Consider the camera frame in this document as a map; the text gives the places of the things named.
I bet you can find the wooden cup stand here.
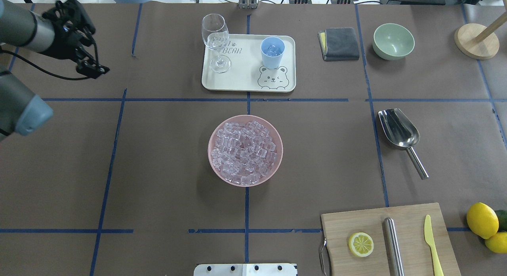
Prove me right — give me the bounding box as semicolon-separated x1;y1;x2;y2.
454;12;507;60

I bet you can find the steel muddler rod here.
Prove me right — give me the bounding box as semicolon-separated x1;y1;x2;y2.
383;217;404;276

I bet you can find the pink bowl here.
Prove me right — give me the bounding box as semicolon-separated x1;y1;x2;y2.
208;114;284;187

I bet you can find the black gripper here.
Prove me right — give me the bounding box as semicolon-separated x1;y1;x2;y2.
41;0;110;79

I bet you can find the wooden cutting board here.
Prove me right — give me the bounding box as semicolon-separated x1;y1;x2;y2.
321;203;461;276

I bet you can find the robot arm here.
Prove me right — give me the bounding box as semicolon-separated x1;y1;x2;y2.
0;0;109;140

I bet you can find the lemon half slice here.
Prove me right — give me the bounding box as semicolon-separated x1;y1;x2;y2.
348;232;374;257

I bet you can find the yellow plastic knife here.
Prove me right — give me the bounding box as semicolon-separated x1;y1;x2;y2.
423;215;444;276

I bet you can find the stainless steel ice scoop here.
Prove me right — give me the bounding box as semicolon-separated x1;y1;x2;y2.
378;108;429;180

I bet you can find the light blue plastic cup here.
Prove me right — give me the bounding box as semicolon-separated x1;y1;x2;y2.
260;36;286;69

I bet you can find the cream bear tray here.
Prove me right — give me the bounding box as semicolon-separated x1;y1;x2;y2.
202;34;297;93

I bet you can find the pile of clear ice cubes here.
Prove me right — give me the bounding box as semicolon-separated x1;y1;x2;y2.
211;120;278;185

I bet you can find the large yellow lemon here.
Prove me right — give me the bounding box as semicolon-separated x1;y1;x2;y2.
467;202;499;240

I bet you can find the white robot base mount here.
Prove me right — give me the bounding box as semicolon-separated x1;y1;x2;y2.
193;263;298;276

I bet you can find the light green bowl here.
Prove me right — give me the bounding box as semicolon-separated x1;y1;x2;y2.
372;23;415;61

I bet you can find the small yellow lemon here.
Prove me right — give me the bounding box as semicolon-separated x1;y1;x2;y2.
484;232;507;254

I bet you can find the clear wine glass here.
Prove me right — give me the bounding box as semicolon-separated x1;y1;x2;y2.
201;13;231;73

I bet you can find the folded grey cloth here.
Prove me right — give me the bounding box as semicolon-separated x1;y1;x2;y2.
318;27;360;61

